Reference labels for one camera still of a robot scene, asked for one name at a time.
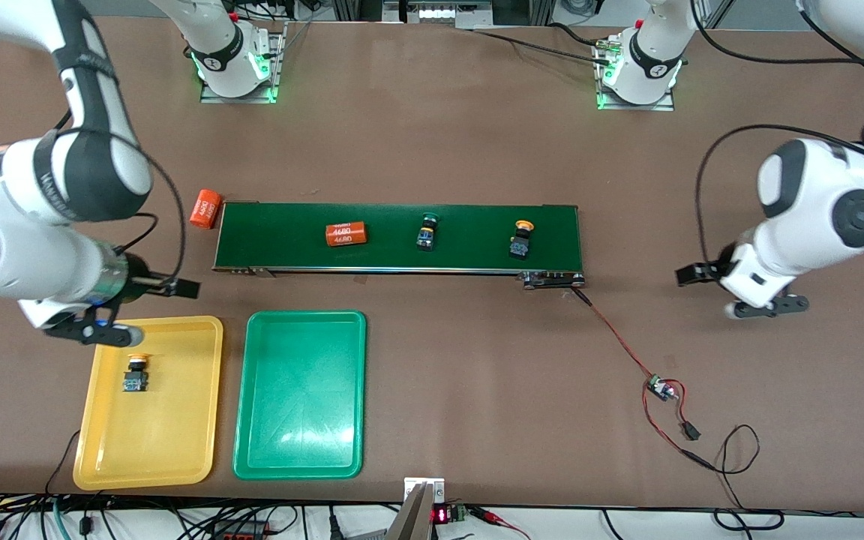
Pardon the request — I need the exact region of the orange cylinder with white print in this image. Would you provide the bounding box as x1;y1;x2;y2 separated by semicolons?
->
189;189;223;230
325;220;369;248

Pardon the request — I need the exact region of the yellow mushroom push button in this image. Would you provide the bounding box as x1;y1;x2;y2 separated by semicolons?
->
122;351;150;394
508;219;536;260

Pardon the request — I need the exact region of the green mushroom push button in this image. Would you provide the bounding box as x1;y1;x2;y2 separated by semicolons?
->
415;213;440;251

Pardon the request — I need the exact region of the green conveyor belt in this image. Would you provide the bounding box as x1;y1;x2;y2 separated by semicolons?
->
212;201;587;290

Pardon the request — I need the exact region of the yellow plastic tray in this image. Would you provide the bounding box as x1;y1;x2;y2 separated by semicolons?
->
73;316;224;491

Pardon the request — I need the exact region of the green plastic tray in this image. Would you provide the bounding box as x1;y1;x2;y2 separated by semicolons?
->
232;310;368;481

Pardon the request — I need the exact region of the red black power strip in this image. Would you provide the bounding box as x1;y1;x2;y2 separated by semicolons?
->
211;520;268;540

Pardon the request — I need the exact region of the red clip lead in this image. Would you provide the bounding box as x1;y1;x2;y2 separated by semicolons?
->
469;506;532;540

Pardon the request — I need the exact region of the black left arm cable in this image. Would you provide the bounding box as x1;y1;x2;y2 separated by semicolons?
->
689;0;864;262

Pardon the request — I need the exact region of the red and black wire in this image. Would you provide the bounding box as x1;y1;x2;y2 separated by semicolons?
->
568;287;695;457

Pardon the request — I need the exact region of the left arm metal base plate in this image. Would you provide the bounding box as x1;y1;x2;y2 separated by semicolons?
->
598;88;675;112

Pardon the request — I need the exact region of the thin black cable loop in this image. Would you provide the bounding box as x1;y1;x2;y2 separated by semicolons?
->
685;424;785;532

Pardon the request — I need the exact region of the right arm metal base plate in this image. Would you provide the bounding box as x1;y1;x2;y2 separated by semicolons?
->
200;30;287;104

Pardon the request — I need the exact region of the black cable to arm base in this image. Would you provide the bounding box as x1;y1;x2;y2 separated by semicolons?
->
469;22;614;65

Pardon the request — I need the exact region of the silver camera mount bracket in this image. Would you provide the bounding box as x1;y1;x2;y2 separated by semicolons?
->
385;477;446;540

